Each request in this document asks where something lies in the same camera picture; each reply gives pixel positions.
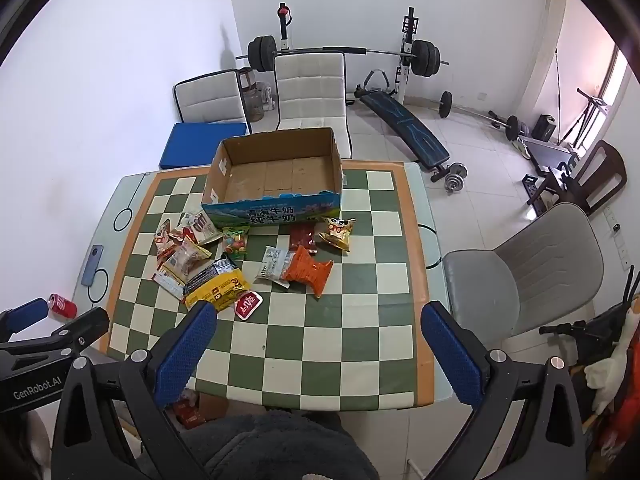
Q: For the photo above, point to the silver red snack pouch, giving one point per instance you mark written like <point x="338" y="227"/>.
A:
<point x="248" y="305"/>

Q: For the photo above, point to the brown wooden chair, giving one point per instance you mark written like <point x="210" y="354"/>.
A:
<point x="602" y="170"/>

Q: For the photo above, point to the red packages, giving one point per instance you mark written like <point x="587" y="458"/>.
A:
<point x="190" y="412"/>

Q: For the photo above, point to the black sit-up bench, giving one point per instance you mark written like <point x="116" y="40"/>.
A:
<point x="410" y="127"/>

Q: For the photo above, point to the chrome dumbbell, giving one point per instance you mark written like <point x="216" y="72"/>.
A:
<point x="455" y="178"/>

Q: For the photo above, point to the red cartoon snack packet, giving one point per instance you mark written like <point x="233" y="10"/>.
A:
<point x="162" y="240"/>

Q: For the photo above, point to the cardboard box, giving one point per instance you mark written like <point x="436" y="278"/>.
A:
<point x="280" y="175"/>

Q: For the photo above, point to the yellow cartoon snack packet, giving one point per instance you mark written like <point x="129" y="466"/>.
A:
<point x="337" y="232"/>

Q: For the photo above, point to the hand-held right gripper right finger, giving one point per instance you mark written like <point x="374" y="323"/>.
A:
<point x="450" y="355"/>

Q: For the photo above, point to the barbell with black plates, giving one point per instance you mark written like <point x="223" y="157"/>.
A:
<point x="262" y="52"/>

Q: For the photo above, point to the tall white padded chair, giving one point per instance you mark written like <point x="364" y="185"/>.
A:
<point x="310" y="90"/>

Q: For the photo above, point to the black folding stand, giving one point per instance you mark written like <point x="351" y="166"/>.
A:
<point x="587" y="110"/>

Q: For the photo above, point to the dark red snack packet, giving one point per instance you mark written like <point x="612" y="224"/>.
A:
<point x="302" y="237"/>

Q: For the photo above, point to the clear water jug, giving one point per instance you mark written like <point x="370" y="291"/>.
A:
<point x="252" y="97"/>

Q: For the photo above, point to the white barbell rack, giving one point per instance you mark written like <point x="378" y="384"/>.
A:
<point x="406" y="60"/>

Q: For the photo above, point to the black speaker box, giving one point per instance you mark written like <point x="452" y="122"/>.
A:
<point x="544" y="128"/>

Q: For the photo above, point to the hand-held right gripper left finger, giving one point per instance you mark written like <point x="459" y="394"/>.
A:
<point x="182" y="357"/>

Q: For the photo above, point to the blue cushion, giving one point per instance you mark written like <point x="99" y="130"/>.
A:
<point x="200" y="147"/>

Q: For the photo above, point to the black snack packet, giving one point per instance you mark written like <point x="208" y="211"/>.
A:
<point x="205" y="274"/>

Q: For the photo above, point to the small barbell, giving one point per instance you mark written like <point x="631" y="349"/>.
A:
<point x="445" y="105"/>

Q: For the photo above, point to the low white padded chair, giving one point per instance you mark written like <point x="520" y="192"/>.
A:
<point x="210" y="96"/>

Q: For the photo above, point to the white plush toy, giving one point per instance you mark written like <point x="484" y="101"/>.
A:
<point x="607" y="370"/>

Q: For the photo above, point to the green candy packet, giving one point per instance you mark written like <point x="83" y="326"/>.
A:
<point x="235" y="242"/>

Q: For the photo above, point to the grey shell chair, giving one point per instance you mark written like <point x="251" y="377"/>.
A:
<point x="530" y="270"/>

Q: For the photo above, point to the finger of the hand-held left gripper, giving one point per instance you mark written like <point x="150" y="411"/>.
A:
<point x="90" y="327"/>
<point x="27" y="312"/>

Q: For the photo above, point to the blue smartphone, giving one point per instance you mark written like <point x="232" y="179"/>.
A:
<point x="91" y="265"/>

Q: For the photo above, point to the red soda can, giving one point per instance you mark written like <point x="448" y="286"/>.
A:
<point x="62" y="306"/>

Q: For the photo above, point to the dark fleece clothing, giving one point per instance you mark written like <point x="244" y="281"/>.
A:
<point x="280" y="445"/>

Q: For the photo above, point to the beige snack packet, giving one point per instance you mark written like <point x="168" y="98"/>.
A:
<point x="187" y="257"/>

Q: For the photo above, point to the orange snack packet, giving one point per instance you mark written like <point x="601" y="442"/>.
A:
<point x="307" y="270"/>

